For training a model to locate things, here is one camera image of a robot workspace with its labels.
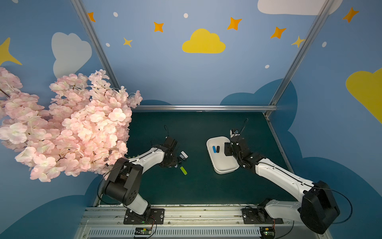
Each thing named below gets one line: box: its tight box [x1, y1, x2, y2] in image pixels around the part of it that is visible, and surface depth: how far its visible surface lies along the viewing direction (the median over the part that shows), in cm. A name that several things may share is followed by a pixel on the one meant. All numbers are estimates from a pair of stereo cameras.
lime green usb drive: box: [180, 165, 189, 176], surface depth 92 cm
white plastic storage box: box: [206, 135, 240, 175], surface depth 100 cm
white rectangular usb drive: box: [180, 150, 190, 159], surface depth 99 cm
